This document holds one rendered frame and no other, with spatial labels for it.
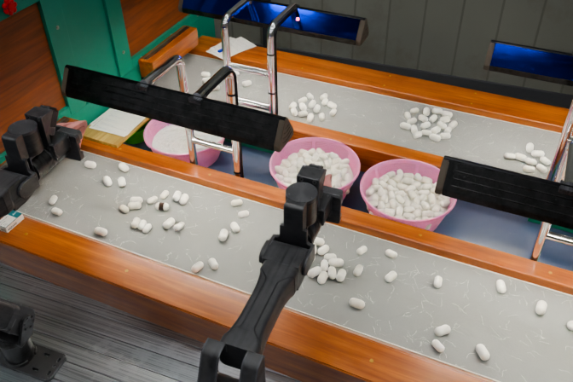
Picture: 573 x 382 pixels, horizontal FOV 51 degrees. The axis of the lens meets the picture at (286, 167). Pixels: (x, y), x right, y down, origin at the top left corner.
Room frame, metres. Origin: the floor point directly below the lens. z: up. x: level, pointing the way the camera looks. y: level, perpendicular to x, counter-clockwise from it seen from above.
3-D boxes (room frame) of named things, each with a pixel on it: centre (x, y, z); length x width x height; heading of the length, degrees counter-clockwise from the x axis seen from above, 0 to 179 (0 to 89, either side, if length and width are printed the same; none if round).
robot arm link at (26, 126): (0.99, 0.55, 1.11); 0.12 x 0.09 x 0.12; 159
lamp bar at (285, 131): (1.25, 0.28, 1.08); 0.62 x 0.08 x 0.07; 65
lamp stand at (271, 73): (1.68, 0.07, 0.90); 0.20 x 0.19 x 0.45; 65
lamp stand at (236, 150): (1.32, 0.24, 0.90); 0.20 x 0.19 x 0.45; 65
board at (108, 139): (1.66, 0.51, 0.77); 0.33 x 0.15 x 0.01; 155
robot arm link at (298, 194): (0.77, -0.01, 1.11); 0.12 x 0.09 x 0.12; 159
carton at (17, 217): (1.16, 0.73, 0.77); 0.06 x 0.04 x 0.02; 155
